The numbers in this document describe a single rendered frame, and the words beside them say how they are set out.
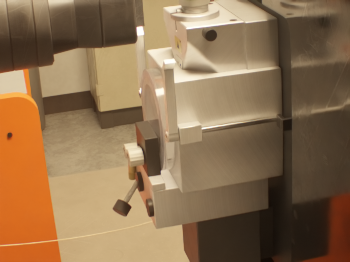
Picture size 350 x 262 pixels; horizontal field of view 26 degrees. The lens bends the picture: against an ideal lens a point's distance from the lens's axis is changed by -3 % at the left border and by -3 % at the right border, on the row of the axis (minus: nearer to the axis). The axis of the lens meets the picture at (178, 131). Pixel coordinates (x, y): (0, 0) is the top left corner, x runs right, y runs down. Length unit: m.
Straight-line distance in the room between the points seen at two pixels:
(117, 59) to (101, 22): 3.24
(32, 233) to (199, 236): 0.43
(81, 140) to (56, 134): 0.17
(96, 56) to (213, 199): 3.17
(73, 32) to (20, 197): 0.48
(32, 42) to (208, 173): 0.18
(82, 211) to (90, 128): 2.41
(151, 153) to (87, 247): 0.83
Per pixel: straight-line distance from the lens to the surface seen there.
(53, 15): 0.58
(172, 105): 0.59
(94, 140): 3.82
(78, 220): 1.56
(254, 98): 0.62
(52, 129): 4.04
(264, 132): 0.64
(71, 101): 4.25
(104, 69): 3.83
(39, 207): 1.05
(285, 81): 0.62
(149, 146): 0.64
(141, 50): 0.70
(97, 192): 1.67
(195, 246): 0.69
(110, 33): 0.59
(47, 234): 1.07
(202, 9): 0.63
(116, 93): 3.87
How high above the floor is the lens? 1.44
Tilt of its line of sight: 22 degrees down
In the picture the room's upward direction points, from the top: 4 degrees counter-clockwise
